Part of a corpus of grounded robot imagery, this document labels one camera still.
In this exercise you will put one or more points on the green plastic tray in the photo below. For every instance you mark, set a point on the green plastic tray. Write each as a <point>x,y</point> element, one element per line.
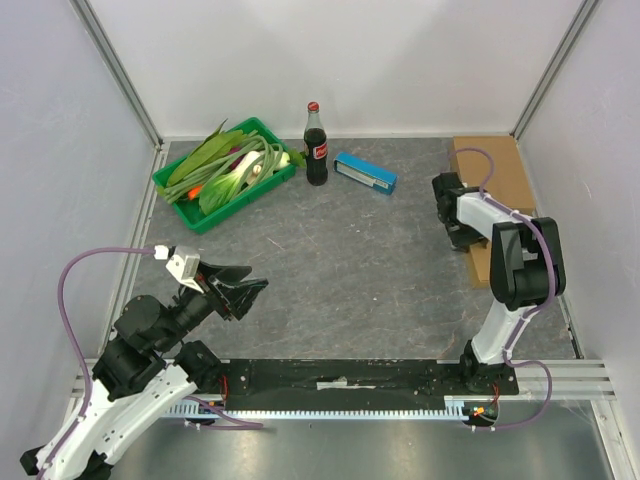
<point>189,210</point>

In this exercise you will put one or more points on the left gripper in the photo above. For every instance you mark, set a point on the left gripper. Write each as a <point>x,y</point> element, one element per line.
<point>214,280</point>

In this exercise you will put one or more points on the aluminium frame rail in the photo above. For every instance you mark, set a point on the aluminium frame rail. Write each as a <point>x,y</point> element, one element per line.
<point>107,51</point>

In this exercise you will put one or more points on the blue rectangular box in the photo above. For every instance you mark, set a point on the blue rectangular box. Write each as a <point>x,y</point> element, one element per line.
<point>365,173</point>

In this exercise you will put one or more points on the bok choy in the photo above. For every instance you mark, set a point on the bok choy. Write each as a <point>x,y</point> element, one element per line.
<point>219,191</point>

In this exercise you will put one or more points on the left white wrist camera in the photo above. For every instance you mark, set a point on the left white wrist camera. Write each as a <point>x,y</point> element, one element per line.
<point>182,263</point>

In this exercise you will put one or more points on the large cardboard box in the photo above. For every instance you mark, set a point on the large cardboard box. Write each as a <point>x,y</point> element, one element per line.
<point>508,184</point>

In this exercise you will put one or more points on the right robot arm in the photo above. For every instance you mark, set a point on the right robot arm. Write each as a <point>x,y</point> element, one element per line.
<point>526,270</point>

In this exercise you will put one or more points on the cola glass bottle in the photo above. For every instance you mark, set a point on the cola glass bottle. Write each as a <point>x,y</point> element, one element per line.
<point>316,147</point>

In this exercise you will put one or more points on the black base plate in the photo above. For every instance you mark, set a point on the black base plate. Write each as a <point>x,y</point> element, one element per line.
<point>245,377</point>

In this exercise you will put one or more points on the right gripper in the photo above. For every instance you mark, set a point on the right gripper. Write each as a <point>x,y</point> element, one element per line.
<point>458,236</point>

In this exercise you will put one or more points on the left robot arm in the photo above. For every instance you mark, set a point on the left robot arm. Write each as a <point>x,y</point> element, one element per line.
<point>145,368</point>

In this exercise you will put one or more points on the orange carrot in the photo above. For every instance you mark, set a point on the orange carrot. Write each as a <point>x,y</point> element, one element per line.
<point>194,192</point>

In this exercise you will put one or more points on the large green leaf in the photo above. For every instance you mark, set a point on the large green leaf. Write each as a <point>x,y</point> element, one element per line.
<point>216,145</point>

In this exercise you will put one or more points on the small cardboard box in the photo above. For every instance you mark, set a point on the small cardboard box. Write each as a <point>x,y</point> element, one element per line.
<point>478,260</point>

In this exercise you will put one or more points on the long green beans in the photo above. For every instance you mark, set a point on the long green beans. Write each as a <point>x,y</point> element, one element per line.
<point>252,142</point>

